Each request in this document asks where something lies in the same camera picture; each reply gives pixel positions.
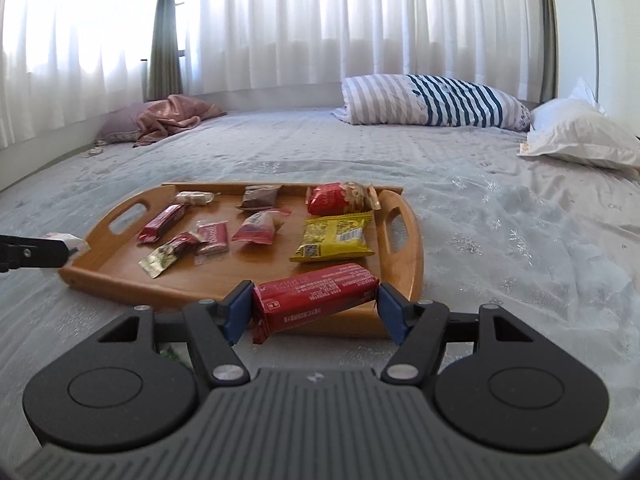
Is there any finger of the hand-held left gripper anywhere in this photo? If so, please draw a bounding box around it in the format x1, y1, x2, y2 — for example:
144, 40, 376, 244
0, 233, 76, 274

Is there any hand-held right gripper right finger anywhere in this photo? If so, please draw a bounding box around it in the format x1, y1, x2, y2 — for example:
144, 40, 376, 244
377, 282, 544, 387

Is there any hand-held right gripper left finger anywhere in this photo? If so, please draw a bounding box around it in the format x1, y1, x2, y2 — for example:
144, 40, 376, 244
97, 280, 254, 387

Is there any wooden tray with handles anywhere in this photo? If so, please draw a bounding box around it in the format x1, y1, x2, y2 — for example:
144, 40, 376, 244
59, 182, 425, 340

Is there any bright red snack bar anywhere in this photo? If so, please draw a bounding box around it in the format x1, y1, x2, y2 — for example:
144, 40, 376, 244
251, 262, 380, 345

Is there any red and white thin bar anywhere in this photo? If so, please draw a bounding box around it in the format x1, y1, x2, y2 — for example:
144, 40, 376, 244
194, 220, 232, 257

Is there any dark red gold-edged packet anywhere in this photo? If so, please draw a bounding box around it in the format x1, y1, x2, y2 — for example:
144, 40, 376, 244
138, 231, 202, 279

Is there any yellow snack packet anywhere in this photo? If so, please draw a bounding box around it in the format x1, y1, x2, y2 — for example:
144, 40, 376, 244
289, 211, 376, 264

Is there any dark red snack bar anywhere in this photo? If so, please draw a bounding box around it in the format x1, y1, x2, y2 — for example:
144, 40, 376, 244
136, 204, 192, 245

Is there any brown snack packet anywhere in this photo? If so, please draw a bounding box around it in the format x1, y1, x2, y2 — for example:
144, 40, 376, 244
236, 183, 282, 211

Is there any cream cookie snack packet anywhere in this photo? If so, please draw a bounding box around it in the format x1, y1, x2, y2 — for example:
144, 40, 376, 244
172, 190, 217, 207

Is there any large red snack packet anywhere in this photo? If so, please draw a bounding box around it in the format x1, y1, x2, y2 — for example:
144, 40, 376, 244
305, 181, 382, 217

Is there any light blue snowflake bedsheet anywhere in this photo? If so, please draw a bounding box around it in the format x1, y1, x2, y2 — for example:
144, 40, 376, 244
0, 105, 640, 461

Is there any purple pillow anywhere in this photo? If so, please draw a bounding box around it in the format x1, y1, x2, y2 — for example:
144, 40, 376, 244
95, 102, 151, 145

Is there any pink crumpled cloth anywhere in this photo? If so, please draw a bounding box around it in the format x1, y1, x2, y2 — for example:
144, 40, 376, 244
132, 94, 227, 149

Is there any blue and grey striped pillow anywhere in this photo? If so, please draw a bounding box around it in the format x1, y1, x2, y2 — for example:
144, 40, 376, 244
332, 74, 532, 132

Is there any white sheer curtain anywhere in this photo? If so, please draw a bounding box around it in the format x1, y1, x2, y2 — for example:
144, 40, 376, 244
175, 0, 548, 111
0, 0, 162, 148

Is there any grey-green drape curtain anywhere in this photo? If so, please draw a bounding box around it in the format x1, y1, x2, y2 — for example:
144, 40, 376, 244
146, 0, 184, 102
539, 0, 560, 106

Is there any white pillow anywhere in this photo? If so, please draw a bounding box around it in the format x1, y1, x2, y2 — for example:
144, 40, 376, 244
517, 77, 640, 171

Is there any white wardrobe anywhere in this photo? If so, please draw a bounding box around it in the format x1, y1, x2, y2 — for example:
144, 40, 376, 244
550, 0, 640, 136

